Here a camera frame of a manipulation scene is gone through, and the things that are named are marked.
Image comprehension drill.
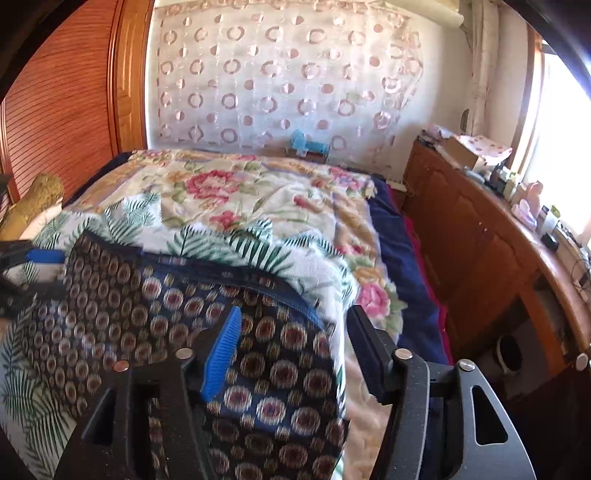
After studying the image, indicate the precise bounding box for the navy patterned silk shirt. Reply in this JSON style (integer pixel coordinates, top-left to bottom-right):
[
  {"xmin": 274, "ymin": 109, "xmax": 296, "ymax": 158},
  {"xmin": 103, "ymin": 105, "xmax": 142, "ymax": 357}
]
[{"xmin": 22, "ymin": 232, "xmax": 348, "ymax": 479}]

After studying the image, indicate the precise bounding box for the mustard patterned folded cloth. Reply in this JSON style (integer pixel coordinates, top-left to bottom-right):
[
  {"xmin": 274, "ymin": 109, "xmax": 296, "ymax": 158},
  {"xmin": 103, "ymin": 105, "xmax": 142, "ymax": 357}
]
[{"xmin": 0, "ymin": 173, "xmax": 64, "ymax": 241}]

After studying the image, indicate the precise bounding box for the navy blue blanket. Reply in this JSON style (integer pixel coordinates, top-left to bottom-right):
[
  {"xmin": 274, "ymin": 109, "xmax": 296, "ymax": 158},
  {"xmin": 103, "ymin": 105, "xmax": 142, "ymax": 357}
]
[{"xmin": 368, "ymin": 176, "xmax": 453, "ymax": 365}]

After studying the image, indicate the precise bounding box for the palm leaf bedsheet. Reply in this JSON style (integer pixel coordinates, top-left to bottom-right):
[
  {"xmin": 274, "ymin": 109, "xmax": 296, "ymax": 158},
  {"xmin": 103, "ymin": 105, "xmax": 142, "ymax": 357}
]
[{"xmin": 1, "ymin": 194, "xmax": 359, "ymax": 479}]

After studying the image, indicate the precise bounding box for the wooden sideboard cabinet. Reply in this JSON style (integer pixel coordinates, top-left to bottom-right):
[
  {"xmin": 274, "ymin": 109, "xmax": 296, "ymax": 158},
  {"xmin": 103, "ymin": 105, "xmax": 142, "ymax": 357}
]
[{"xmin": 403, "ymin": 141, "xmax": 590, "ymax": 375}]

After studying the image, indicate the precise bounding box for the wooden louvered wardrobe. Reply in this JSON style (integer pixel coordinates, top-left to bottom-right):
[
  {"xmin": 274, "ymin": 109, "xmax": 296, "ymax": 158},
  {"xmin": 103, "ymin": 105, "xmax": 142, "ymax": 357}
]
[{"xmin": 1, "ymin": 1, "xmax": 154, "ymax": 204}]

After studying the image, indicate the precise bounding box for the floral quilt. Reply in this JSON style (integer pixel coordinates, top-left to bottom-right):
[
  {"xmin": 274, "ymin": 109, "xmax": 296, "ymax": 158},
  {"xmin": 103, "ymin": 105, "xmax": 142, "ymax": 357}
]
[{"xmin": 72, "ymin": 150, "xmax": 407, "ymax": 337}]

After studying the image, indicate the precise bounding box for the blue toy at headboard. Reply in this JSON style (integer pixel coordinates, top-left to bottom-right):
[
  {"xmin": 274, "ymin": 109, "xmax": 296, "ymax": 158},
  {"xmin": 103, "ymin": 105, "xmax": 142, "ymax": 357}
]
[{"xmin": 286, "ymin": 130, "xmax": 331, "ymax": 162}]

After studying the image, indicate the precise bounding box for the pink figurine on sill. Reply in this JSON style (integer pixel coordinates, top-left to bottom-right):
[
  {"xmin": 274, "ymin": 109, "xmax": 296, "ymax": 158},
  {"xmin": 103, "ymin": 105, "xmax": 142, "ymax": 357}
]
[{"xmin": 511, "ymin": 181, "xmax": 544, "ymax": 231}]

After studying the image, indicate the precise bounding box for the pink circle sheer curtain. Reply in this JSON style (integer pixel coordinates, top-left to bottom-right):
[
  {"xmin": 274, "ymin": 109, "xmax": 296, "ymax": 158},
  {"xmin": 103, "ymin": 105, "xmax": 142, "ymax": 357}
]
[{"xmin": 145, "ymin": 1, "xmax": 424, "ymax": 172}]

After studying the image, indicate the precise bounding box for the cardboard box on sideboard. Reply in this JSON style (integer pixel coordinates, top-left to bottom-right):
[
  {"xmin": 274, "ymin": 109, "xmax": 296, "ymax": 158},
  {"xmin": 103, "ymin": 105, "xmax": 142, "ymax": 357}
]
[{"xmin": 441, "ymin": 135, "xmax": 512, "ymax": 171}]

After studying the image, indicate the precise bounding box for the window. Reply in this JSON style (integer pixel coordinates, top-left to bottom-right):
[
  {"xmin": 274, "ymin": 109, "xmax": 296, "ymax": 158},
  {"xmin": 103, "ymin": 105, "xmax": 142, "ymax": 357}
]
[{"xmin": 512, "ymin": 29, "xmax": 590, "ymax": 245}]

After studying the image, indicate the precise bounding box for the beige window drape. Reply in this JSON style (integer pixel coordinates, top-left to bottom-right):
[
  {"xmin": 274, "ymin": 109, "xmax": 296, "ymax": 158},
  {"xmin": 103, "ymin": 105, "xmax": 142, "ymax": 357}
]
[{"xmin": 467, "ymin": 0, "xmax": 500, "ymax": 136}]

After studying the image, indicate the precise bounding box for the white wall air conditioner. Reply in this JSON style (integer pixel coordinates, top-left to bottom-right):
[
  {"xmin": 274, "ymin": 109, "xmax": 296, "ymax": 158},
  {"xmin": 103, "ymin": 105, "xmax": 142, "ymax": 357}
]
[{"xmin": 367, "ymin": 0, "xmax": 465, "ymax": 29}]

